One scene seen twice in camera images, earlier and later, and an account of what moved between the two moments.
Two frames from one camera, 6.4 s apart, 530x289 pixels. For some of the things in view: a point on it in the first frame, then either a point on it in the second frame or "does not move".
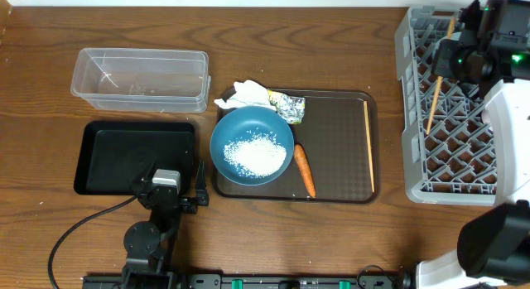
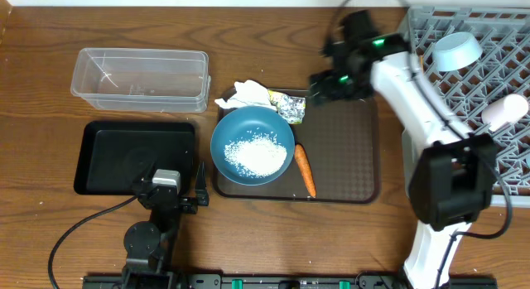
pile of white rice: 256,156 does not move
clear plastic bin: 137,79 does not move
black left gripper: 142,187 does not move
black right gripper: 440,67 → 332,75
